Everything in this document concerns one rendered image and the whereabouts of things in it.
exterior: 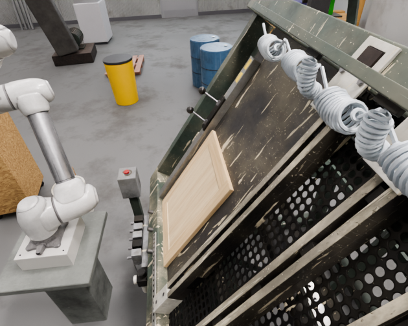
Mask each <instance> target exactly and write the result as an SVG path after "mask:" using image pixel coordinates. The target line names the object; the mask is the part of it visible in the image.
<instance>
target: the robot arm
mask: <svg viewBox="0 0 408 326"><path fill-rule="evenodd" d="M16 49H17V41H16V39H15V36H14V35H13V33H12V32H11V31H10V30H9V29H7V28H6V27H4V26H3V25H0V68H1V66H2V64H3V59H4V58H6V57H9V56H11V55H12V54H13V53H15V51H16ZM54 96H55V95H54V92H53V90H52V88H51V86H50V85H49V83H48V81H47V80H42V79H38V78H29V79H24V80H17V81H12V82H10V83H6V84H2V85H0V114H3V113H6V112H10V111H15V110H20V111H21V113H22V114H23V115H24V116H26V117H27V118H28V121H29V123H30V126H31V128H32V130H33V132H34V135H35V137H36V140H37V141H38V144H39V146H40V148H41V151H42V153H43V156H44V157H45V160H46V162H47V165H48V167H49V169H50V171H51V174H52V177H53V179H54V181H55V183H56V184H55V185H54V188H53V192H54V196H53V197H42V196H37V195H33V196H30V197H26V198H24V199H23V200H21V201H20V202H19V204H18V205H17V210H16V215H17V221H18V223H19V225H20V227H21V229H22V230H23V231H24V232H25V234H26V235H27V236H28V237H29V238H30V241H29V244H28V245H27V246H26V248H25V250H26V251H27V252H29V251H32V250H36V255H41V254H42V253H43V251H44V250H45V249H46V248H59V247H60V246H61V241H62V237H63V234H64V232H65V229H66V227H67V225H68V224H69V222H68V221H72V220H74V219H77V218H79V217H81V216H83V215H85V214H87V213H89V212H90V211H91V210H92V209H94V208H95V207H96V205H97V204H98V203H99V199H98V195H97V192H96V188H95V187H94V186H92V185H90V184H84V182H83V180H82V179H80V178H78V177H75V175H74V173H73V171H72V168H71V166H70V163H69V161H68V159H67V156H66V154H65V151H64V149H63V147H62V144H61V142H60V139H59V136H58V134H57V132H56V129H55V127H54V124H53V122H52V120H51V117H50V114H49V113H48V112H49V110H50V103H49V102H52V101H53V100H54Z"/></svg>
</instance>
